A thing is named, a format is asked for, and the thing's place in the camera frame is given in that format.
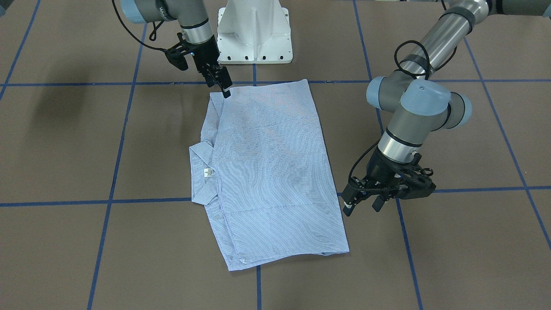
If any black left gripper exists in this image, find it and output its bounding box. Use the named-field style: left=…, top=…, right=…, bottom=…
left=342, top=147, right=409, bottom=217

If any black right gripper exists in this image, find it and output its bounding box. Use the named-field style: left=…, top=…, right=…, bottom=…
left=189, top=35, right=232, bottom=98

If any blue striped button-up shirt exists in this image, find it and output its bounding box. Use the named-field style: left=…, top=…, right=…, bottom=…
left=189, top=79, right=350, bottom=272

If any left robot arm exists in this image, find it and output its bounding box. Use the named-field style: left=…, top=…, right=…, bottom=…
left=341, top=0, right=550, bottom=216

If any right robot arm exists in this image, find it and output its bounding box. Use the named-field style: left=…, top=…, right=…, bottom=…
left=120, top=0, right=221, bottom=77

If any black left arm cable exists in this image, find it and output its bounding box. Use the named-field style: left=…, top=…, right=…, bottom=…
left=348, top=0, right=459, bottom=192

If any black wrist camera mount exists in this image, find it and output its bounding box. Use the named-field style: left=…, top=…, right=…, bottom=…
left=164, top=33, right=194, bottom=71
left=396, top=152, right=436, bottom=200

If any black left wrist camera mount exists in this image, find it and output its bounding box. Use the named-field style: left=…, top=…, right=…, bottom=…
left=396, top=152, right=436, bottom=200

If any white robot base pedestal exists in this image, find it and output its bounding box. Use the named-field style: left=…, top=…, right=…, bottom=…
left=217, top=0, right=294, bottom=65

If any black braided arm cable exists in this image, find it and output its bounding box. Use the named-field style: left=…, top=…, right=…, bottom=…
left=111, top=0, right=170, bottom=53

